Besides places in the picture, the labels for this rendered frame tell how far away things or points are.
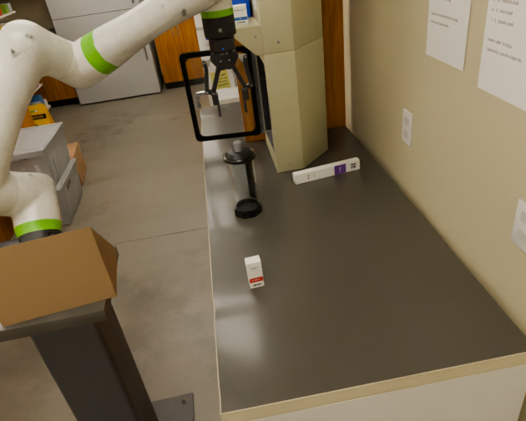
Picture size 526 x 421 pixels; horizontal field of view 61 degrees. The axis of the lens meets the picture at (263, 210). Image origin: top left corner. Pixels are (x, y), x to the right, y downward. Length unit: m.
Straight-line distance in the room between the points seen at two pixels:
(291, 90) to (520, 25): 0.88
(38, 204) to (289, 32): 0.99
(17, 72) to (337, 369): 1.05
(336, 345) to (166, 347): 1.52
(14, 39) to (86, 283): 0.65
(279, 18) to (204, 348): 1.61
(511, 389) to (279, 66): 1.21
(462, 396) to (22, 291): 1.14
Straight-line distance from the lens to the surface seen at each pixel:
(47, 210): 1.45
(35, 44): 1.31
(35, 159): 3.65
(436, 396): 1.16
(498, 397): 1.26
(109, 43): 1.33
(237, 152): 1.49
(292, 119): 1.77
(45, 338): 1.55
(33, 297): 1.40
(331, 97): 2.18
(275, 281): 1.29
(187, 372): 2.37
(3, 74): 1.33
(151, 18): 1.27
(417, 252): 1.39
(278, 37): 1.68
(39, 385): 2.65
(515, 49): 1.11
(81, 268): 1.33
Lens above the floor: 1.78
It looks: 32 degrees down
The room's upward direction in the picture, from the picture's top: 8 degrees counter-clockwise
